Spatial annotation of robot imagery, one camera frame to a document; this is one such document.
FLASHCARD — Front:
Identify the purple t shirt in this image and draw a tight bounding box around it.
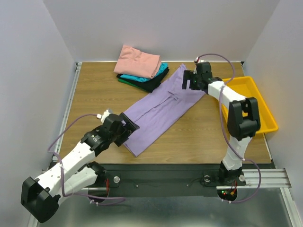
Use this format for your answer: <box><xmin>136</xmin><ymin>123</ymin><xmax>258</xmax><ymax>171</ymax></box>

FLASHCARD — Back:
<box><xmin>124</xmin><ymin>64</ymin><xmax>205</xmax><ymax>157</ymax></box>

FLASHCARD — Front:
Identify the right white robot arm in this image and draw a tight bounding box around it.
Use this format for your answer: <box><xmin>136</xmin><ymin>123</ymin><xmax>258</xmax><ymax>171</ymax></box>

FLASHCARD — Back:
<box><xmin>182</xmin><ymin>60</ymin><xmax>261</xmax><ymax>184</ymax></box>

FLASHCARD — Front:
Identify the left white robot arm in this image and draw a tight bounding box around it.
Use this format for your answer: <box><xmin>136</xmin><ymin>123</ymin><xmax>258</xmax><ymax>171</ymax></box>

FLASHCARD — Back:
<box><xmin>21</xmin><ymin>110</ymin><xmax>140</xmax><ymax>223</ymax></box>

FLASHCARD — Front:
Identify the cyan folded t shirt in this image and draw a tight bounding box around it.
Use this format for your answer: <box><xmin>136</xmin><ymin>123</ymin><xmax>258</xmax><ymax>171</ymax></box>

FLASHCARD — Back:
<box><xmin>120</xmin><ymin>62</ymin><xmax>168</xmax><ymax>83</ymax></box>

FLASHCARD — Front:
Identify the yellow plastic tray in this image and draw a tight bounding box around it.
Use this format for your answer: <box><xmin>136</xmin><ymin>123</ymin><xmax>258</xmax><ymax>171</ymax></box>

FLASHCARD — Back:
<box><xmin>227</xmin><ymin>76</ymin><xmax>278</xmax><ymax>138</ymax></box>

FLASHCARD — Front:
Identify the green folded t shirt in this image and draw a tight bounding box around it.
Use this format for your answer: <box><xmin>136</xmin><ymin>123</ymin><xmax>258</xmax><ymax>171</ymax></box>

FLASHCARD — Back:
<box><xmin>118</xmin><ymin>79</ymin><xmax>141</xmax><ymax>89</ymax></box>

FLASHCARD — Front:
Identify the black folded t shirt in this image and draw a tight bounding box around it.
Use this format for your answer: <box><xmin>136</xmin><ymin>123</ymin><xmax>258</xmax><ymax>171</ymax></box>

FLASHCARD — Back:
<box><xmin>116</xmin><ymin>67</ymin><xmax>169</xmax><ymax>93</ymax></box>

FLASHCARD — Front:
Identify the pink folded t shirt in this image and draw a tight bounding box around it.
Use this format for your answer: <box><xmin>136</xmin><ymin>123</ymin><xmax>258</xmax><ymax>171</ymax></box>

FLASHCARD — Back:
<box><xmin>114</xmin><ymin>45</ymin><xmax>161</xmax><ymax>74</ymax></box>

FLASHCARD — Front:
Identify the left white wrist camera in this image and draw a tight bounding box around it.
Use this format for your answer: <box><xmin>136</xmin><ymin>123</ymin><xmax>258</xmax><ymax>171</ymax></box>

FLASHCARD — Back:
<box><xmin>96</xmin><ymin>109</ymin><xmax>113</xmax><ymax>123</ymax></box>

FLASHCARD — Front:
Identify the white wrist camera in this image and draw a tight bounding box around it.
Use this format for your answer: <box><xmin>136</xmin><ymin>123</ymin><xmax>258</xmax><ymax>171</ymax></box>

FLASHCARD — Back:
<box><xmin>194</xmin><ymin>57</ymin><xmax>205</xmax><ymax>64</ymax></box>
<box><xmin>96</xmin><ymin>109</ymin><xmax>113</xmax><ymax>123</ymax></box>

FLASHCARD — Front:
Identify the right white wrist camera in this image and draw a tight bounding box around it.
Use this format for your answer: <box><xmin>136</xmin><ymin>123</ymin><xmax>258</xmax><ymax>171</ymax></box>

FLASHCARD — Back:
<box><xmin>194</xmin><ymin>57</ymin><xmax>205</xmax><ymax>64</ymax></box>

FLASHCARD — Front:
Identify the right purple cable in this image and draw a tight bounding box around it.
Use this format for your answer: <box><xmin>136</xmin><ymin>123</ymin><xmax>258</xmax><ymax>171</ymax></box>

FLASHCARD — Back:
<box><xmin>194</xmin><ymin>53</ymin><xmax>262</xmax><ymax>204</ymax></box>

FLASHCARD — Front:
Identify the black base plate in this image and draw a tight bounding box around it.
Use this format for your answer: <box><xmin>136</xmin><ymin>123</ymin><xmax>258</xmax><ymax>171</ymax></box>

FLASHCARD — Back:
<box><xmin>78</xmin><ymin>163</ymin><xmax>247</xmax><ymax>198</ymax></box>

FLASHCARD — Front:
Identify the left aluminium rail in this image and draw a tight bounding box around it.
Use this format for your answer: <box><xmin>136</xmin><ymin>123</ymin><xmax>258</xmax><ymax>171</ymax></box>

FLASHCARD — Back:
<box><xmin>53</xmin><ymin>62</ymin><xmax>83</xmax><ymax>156</ymax></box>

